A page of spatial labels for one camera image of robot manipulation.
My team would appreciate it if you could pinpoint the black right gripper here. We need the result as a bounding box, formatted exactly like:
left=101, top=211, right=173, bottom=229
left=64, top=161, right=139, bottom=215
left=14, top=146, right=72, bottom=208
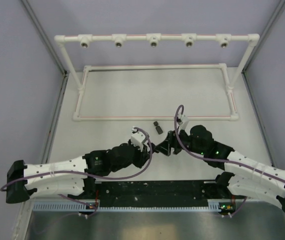
left=155, top=125, right=206, bottom=156

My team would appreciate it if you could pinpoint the small black water faucet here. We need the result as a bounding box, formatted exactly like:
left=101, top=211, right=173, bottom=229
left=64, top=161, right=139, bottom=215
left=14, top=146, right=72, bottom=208
left=153, top=121, right=164, bottom=135

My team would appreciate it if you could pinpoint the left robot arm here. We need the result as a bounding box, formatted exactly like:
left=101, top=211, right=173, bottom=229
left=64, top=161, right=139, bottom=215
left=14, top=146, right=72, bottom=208
left=0, top=140, right=156, bottom=204

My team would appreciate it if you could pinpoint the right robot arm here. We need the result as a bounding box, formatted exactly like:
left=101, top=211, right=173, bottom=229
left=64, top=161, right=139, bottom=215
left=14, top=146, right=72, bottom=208
left=154, top=125, right=285, bottom=213

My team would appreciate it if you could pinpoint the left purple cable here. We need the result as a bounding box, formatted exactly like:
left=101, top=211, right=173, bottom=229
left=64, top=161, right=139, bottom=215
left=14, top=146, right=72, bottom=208
left=0, top=126, right=154, bottom=193

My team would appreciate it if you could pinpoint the purple cable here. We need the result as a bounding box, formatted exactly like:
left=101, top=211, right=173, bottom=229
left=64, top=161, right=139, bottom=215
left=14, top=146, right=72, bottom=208
left=0, top=126, right=154, bottom=193
left=173, top=104, right=285, bottom=193

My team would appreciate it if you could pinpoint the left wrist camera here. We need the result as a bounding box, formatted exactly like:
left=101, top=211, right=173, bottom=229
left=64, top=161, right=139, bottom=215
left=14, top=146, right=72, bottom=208
left=130, top=126, right=149, bottom=152

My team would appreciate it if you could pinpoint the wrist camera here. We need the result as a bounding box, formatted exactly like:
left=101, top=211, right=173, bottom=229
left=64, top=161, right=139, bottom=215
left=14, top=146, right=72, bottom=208
left=130, top=126, right=149, bottom=152
left=176, top=113, right=189, bottom=133

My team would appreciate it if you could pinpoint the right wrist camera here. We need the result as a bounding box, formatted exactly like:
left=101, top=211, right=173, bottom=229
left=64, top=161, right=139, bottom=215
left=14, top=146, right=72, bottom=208
left=176, top=113, right=189, bottom=133

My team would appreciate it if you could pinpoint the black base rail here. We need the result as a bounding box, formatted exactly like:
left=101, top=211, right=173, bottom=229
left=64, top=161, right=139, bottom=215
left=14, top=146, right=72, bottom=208
left=80, top=180, right=232, bottom=208

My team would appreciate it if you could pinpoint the grey slotted cable duct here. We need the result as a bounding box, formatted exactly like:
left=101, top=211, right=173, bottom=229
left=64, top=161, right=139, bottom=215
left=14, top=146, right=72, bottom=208
left=32, top=198, right=227, bottom=213

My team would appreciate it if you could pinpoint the white PVC pipe frame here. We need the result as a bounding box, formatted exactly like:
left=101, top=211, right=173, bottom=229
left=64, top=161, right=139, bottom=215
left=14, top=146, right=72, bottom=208
left=54, top=33, right=260, bottom=122

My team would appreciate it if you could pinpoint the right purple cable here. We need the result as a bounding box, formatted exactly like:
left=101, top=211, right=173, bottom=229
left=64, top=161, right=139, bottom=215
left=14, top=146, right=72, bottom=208
left=173, top=104, right=285, bottom=193

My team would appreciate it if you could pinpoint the left aluminium frame post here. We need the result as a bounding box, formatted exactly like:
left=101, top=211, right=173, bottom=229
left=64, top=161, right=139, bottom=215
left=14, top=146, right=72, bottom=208
left=19, top=0, right=68, bottom=165

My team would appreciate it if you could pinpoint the aluminium frame post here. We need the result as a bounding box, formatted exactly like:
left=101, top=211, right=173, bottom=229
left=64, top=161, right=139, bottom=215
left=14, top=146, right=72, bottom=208
left=19, top=0, right=68, bottom=165
left=244, top=0, right=285, bottom=169

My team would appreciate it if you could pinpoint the right aluminium frame post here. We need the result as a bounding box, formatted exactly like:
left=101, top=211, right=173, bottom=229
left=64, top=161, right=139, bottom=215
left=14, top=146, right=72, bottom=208
left=244, top=0, right=285, bottom=169

